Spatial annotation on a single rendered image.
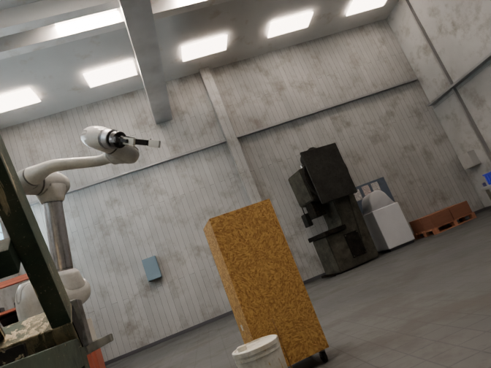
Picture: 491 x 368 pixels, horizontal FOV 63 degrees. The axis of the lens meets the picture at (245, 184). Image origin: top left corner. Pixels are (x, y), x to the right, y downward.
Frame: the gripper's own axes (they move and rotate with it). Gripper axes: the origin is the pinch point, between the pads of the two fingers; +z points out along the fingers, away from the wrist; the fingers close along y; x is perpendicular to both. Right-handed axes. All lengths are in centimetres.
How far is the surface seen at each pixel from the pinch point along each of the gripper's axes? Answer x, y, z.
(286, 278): 89, 144, -1
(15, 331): 64, -50, 3
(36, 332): 63, -47, 11
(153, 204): 163, 598, -633
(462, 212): 95, 1007, 27
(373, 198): 87, 896, -162
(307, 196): 94, 754, -276
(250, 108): -119, 823, -517
